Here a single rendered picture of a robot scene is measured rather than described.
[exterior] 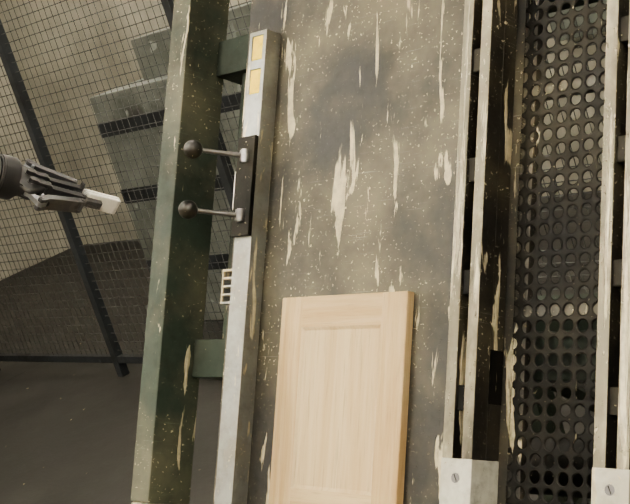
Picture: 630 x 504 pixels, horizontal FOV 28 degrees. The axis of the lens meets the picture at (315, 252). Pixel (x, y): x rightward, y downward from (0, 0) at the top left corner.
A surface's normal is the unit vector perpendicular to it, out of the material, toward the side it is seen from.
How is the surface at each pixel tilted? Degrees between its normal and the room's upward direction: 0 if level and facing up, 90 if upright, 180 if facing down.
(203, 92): 90
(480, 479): 90
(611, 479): 59
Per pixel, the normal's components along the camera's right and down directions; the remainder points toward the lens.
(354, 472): -0.70, -0.16
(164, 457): 0.71, -0.07
